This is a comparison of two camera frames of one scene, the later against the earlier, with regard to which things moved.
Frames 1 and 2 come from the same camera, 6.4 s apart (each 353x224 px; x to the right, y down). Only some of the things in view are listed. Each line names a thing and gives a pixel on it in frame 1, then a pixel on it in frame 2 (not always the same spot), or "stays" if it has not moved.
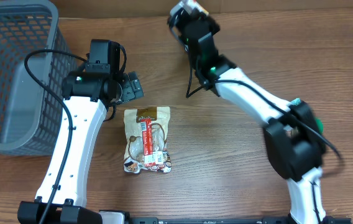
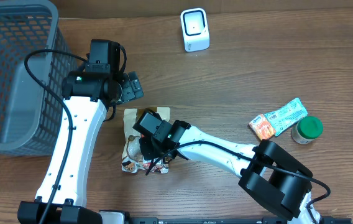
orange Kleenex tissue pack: [189, 5] → [261, 127]
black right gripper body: [210, 22] → [148, 154]
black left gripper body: [133, 88] stays
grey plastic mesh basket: [17, 114] stays
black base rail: [266, 220] stays
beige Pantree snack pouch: [161, 155] stays
